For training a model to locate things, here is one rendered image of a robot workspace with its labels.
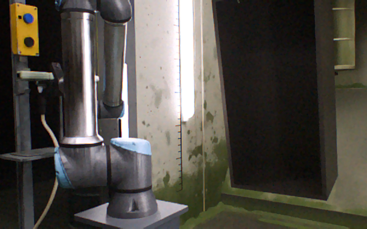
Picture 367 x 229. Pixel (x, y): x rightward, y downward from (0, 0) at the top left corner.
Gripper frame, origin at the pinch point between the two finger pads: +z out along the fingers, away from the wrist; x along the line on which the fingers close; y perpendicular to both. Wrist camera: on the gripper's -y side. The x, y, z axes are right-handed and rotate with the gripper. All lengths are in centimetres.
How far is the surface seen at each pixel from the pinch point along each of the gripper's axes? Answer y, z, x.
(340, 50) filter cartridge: -26, -104, 199
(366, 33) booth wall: -43, -117, 234
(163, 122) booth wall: 26, -6, 92
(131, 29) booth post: -35, -6, 61
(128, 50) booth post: -21, -6, 58
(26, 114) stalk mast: 16.7, 14.6, 0.4
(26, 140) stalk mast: 30.6, 14.7, 0.2
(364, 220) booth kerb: 101, -125, 176
